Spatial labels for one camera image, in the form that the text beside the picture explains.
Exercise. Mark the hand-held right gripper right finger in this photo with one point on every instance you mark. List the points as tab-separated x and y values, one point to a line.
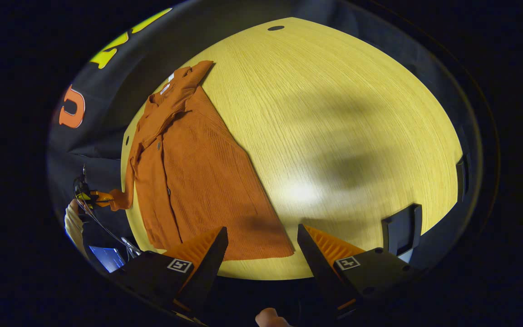
318	268

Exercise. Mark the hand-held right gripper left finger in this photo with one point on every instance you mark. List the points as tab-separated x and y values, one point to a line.
207	272

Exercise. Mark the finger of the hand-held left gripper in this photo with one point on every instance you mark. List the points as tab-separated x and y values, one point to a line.
102	199

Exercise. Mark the orange ribbed knit shirt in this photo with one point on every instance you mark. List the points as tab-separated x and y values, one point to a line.
198	181

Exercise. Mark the computer monitor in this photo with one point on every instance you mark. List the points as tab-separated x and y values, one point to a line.
107	258

